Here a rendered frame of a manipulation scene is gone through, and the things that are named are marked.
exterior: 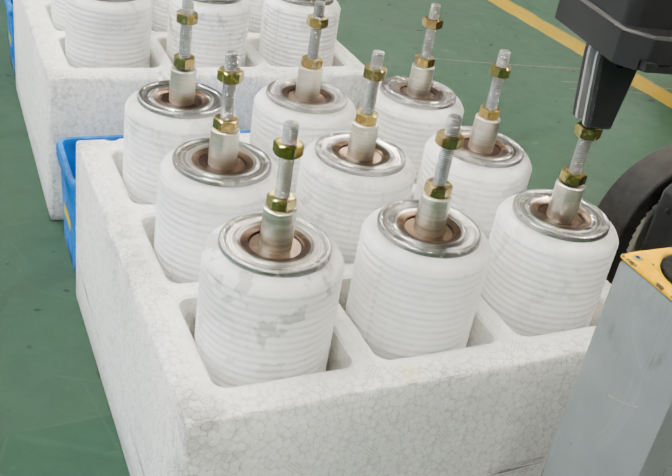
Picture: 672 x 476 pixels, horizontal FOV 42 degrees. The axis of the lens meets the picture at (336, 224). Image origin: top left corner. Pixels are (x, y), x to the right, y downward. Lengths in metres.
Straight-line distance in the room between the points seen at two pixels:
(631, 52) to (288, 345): 0.29
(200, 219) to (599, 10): 0.31
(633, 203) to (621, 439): 0.48
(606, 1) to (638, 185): 0.43
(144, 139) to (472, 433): 0.36
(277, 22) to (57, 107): 0.28
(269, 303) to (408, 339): 0.12
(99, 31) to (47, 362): 0.37
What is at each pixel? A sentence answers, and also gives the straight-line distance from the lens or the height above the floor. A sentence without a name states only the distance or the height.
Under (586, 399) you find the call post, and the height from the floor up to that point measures 0.21.
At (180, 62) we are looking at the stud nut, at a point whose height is 0.29.
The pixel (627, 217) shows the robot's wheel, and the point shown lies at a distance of 1.01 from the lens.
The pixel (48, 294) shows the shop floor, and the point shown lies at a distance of 0.96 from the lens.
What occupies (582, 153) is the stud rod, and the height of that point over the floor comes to 0.31.
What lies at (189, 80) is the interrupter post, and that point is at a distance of 0.77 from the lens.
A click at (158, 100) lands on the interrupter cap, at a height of 0.25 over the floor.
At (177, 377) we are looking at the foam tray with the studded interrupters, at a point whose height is 0.18.
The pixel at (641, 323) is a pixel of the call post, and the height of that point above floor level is 0.29.
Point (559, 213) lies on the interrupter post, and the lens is 0.69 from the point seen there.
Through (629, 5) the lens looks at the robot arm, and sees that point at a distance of 0.60.
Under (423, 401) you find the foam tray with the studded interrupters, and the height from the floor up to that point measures 0.16.
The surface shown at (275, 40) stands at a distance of 1.10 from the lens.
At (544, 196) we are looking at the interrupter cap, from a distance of 0.72.
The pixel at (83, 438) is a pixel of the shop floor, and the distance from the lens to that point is 0.80.
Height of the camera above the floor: 0.56
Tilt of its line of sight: 30 degrees down
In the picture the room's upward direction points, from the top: 10 degrees clockwise
